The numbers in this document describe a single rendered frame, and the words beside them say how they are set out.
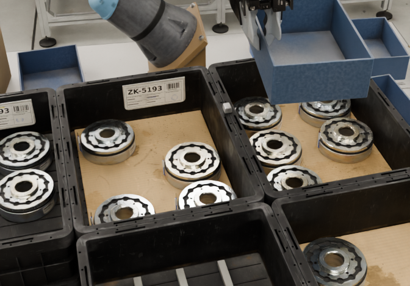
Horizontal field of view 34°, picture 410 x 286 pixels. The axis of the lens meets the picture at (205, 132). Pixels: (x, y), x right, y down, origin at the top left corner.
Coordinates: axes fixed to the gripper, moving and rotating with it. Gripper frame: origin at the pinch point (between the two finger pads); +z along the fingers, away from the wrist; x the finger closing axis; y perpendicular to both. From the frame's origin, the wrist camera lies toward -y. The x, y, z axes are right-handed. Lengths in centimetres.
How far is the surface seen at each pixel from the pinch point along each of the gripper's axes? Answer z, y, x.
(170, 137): 28.5, -14.0, -16.2
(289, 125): 30.2, -14.6, 7.8
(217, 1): 98, -194, 13
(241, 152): 19.2, 3.9, -4.6
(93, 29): 110, -205, -48
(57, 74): 39, -59, -43
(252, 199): 19.2, 15.1, -4.7
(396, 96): 41, -33, 37
